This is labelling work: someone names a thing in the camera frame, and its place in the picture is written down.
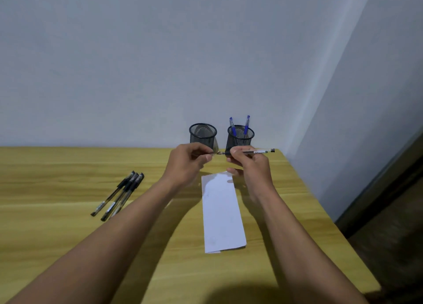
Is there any white paper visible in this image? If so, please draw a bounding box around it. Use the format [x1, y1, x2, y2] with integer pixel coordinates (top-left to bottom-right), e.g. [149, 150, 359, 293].
[200, 171, 247, 254]

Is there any black mesh pen cup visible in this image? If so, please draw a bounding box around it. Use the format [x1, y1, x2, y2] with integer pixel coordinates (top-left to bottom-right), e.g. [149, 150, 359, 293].
[189, 123, 218, 151]
[225, 125, 256, 152]

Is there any person's right forearm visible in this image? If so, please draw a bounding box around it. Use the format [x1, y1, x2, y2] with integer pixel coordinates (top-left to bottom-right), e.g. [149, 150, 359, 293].
[257, 188, 369, 304]

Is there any person's right hand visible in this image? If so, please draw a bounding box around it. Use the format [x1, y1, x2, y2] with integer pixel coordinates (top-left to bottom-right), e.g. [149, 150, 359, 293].
[226, 145, 277, 206]

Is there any person's left forearm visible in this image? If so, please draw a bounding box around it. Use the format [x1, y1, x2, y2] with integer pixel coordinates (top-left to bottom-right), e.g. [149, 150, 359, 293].
[6, 178, 181, 304]

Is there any person's left hand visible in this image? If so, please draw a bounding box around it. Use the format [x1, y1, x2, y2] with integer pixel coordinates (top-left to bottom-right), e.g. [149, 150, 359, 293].
[162, 142, 214, 193]

